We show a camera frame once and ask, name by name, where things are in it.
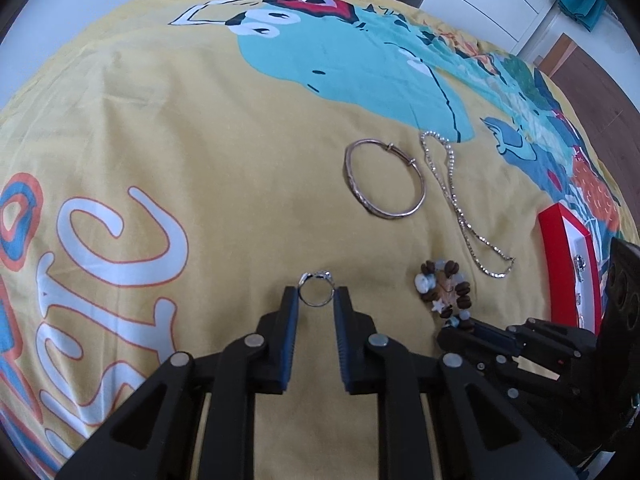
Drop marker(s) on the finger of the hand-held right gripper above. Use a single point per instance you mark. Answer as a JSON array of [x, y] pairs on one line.
[[492, 334], [505, 377]]

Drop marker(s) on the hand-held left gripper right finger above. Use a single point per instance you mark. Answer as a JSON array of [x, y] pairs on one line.
[[342, 340]]

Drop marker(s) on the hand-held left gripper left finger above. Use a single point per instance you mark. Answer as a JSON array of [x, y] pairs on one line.
[[289, 340]]

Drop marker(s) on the red jewelry box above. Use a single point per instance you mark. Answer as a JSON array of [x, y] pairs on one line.
[[550, 240]]

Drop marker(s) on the thin silver bangle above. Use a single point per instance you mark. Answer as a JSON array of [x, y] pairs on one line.
[[348, 172]]

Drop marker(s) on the yellow printed blanket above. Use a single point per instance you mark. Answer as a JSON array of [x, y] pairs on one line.
[[200, 160]]

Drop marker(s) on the wooden headboard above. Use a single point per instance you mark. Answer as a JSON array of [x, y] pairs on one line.
[[600, 90]]

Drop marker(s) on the teal cloth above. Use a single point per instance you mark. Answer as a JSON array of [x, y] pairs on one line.
[[585, 2]]

